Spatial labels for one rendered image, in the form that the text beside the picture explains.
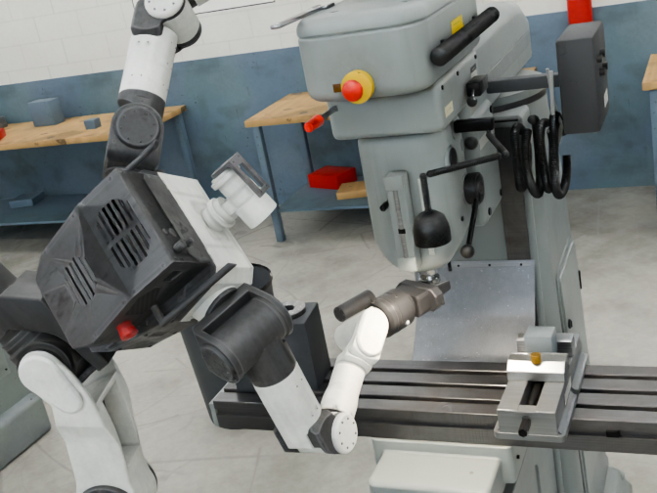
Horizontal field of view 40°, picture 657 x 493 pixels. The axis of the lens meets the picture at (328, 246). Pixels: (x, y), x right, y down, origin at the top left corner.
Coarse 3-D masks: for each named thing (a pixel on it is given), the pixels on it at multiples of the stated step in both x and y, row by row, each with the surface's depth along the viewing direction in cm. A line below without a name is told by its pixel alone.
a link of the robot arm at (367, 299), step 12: (348, 300) 190; (360, 300) 190; (372, 300) 192; (384, 300) 191; (336, 312) 188; (348, 312) 187; (384, 312) 190; (396, 312) 190; (348, 324) 189; (396, 324) 190; (336, 336) 192; (348, 336) 188
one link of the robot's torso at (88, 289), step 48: (96, 192) 152; (144, 192) 153; (192, 192) 168; (96, 240) 151; (144, 240) 147; (192, 240) 152; (48, 288) 161; (96, 288) 153; (144, 288) 147; (192, 288) 156; (96, 336) 154; (144, 336) 163
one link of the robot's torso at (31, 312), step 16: (0, 272) 171; (32, 272) 177; (0, 288) 170; (16, 288) 170; (32, 288) 170; (0, 304) 167; (16, 304) 167; (32, 304) 166; (0, 320) 168; (16, 320) 168; (32, 320) 168; (48, 320) 167; (0, 336) 171; (16, 336) 170; (64, 336) 168; (80, 352) 169; (96, 352) 169; (112, 352) 173; (96, 368) 170
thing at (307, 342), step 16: (288, 304) 224; (304, 304) 222; (304, 320) 216; (320, 320) 226; (288, 336) 218; (304, 336) 216; (320, 336) 225; (304, 352) 218; (320, 352) 224; (304, 368) 220; (320, 368) 223; (240, 384) 227; (320, 384) 222
